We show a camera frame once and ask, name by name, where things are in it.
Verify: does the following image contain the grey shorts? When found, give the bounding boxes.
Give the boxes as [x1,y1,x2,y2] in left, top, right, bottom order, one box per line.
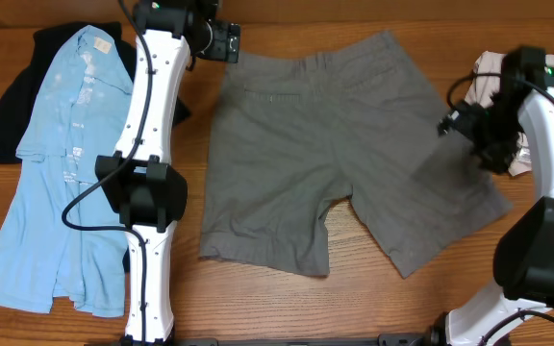
[199,32,511,277]

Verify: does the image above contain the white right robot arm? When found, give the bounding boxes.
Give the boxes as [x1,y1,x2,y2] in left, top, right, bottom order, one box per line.
[415,46,554,346]

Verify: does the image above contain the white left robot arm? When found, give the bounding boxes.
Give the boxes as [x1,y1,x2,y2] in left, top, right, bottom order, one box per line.
[95,0,240,345]

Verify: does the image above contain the beige folded shorts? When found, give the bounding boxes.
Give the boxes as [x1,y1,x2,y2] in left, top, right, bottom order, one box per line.
[465,51,554,176]

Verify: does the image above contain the black garment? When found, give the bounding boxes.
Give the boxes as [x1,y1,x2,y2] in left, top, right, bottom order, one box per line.
[0,21,192,274]

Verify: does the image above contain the light blue shirt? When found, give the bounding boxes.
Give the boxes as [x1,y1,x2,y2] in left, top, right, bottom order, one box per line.
[0,25,133,318]

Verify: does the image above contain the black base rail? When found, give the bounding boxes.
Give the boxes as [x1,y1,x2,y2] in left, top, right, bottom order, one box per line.
[173,332,446,346]

